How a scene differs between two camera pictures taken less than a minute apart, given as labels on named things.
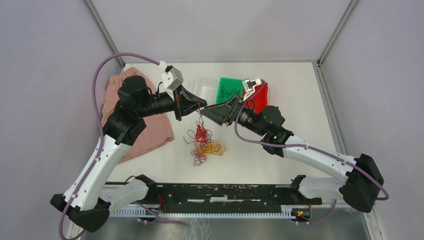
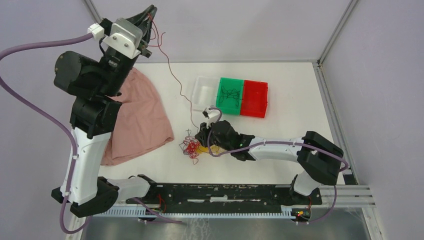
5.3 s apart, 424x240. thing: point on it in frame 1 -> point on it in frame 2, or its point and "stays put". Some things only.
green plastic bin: (228, 88) stays put
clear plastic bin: (205, 86) stays put
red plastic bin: (258, 99) stays put
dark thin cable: (227, 93) stays put
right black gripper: (225, 113) -> (202, 135)
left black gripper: (186, 108) -> (147, 30)
